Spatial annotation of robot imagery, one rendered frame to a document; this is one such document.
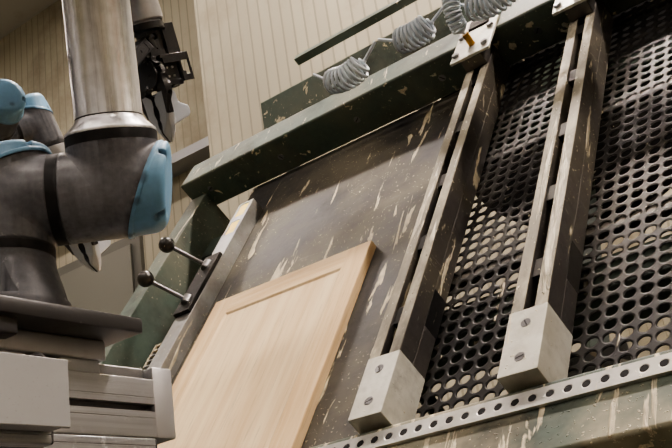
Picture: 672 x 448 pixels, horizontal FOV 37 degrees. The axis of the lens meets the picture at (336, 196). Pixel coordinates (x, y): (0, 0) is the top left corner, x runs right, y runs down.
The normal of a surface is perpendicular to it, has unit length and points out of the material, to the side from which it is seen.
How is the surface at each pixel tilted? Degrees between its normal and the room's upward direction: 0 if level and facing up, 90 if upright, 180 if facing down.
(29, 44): 90
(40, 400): 90
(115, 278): 90
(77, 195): 112
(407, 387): 90
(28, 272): 72
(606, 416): 52
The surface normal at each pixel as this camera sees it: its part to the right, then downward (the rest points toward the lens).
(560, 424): -0.58, -0.73
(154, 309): 0.77, -0.34
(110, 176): 0.07, -0.10
